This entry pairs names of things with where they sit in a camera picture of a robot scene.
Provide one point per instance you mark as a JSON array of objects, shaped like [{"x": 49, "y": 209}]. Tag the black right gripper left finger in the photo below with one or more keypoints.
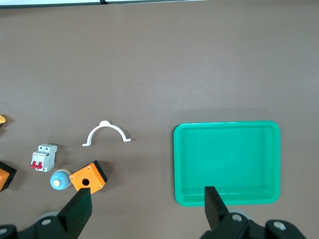
[{"x": 74, "y": 211}]

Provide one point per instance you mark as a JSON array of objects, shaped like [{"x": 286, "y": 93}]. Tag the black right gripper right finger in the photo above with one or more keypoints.
[{"x": 215, "y": 211}]

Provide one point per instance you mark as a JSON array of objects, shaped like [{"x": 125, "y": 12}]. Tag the white circuit breaker red switch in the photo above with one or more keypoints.
[{"x": 46, "y": 156}]

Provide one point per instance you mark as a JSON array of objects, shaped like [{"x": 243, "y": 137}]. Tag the light blue dome buzzer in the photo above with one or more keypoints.
[{"x": 62, "y": 180}]

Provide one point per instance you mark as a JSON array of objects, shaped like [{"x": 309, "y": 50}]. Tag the orange push-button box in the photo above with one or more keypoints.
[
  {"x": 5, "y": 176},
  {"x": 91, "y": 174}
]

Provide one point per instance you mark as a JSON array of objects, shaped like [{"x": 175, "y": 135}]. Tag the green plastic tray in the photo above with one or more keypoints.
[{"x": 224, "y": 159}]

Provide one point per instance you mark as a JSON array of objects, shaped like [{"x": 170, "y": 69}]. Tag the small white pipe clamp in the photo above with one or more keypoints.
[{"x": 104, "y": 124}]

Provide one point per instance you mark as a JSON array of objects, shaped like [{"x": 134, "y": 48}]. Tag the orange-capped push button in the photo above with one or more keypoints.
[{"x": 2, "y": 119}]

